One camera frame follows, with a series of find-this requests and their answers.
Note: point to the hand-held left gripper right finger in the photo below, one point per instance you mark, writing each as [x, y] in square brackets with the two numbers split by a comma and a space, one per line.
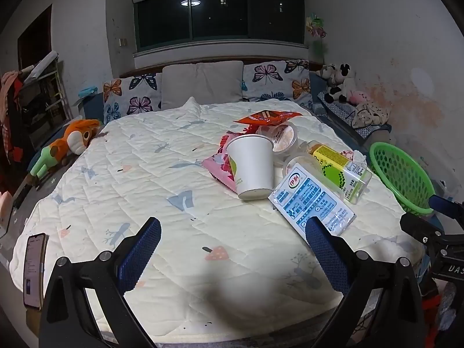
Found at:
[322, 246]

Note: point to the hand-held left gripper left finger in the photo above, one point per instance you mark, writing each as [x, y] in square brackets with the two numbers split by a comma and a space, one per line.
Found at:
[145, 246]

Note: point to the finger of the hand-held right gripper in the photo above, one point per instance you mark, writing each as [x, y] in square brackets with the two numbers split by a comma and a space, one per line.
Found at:
[420, 226]
[446, 206]

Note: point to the white blue milk pouch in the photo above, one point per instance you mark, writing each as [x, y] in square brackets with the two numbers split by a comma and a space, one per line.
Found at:
[311, 199]

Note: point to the green plastic basket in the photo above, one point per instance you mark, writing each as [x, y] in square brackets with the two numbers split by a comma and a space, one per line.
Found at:
[398, 174]

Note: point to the yellow green drink carton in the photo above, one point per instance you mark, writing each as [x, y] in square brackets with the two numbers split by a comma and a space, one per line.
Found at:
[337, 166]

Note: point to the white paper cup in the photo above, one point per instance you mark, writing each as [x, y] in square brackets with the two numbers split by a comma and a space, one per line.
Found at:
[250, 166]

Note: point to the pink snack packet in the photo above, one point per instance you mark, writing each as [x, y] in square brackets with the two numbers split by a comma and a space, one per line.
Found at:
[217, 165]

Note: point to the clear plastic pudding cup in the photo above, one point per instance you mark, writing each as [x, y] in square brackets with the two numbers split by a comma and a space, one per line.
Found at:
[284, 137]

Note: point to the white quilted blanket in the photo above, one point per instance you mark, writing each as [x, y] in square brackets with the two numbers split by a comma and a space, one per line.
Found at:
[145, 174]

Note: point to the empty clear plastic cup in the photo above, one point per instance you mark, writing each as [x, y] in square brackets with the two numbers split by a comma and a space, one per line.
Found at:
[295, 165]

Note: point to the smartphone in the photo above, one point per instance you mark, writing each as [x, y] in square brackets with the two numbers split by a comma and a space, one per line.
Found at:
[34, 272]

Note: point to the beige spotted cloth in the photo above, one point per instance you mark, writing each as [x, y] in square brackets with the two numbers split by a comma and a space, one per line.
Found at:
[371, 116]

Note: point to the orange green plush toy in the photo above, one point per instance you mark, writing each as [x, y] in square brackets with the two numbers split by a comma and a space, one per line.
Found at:
[78, 137]

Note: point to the blue patterned folded cloth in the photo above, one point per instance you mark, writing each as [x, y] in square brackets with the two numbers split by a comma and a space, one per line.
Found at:
[337, 110]

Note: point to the pink plush toy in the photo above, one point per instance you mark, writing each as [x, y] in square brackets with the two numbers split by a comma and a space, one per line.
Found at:
[358, 98]

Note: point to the orange snack packet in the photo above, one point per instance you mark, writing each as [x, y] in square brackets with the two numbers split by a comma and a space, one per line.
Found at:
[264, 116]

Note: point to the small butterfly print pillow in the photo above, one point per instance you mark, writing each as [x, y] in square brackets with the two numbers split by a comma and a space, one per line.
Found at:
[130, 94]

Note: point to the black white cow plush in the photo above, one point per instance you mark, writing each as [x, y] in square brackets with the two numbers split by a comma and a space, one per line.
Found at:
[342, 79]

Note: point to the teal plastic item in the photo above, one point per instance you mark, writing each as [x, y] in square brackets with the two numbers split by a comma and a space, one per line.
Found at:
[88, 91]

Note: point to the grey pillow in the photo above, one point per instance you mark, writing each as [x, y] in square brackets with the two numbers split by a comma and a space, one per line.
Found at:
[203, 83]

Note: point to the large butterfly print pillow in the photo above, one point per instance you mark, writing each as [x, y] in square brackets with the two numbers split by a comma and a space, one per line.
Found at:
[275, 79]

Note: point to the grey spotted plush toy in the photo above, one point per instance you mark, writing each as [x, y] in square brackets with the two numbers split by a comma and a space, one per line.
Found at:
[328, 72]

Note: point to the metal shelf rack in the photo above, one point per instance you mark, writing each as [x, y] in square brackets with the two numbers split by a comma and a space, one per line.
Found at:
[47, 98]

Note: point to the red hanging clothes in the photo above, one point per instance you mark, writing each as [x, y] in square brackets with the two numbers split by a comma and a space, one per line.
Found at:
[11, 116]

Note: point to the colourful pinwheel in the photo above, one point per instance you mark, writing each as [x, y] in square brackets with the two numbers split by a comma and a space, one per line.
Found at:
[316, 25]

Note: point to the dark window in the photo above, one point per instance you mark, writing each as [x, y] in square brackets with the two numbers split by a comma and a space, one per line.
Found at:
[217, 21]

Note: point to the wall switch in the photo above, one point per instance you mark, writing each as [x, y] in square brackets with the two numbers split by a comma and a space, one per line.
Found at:
[123, 42]

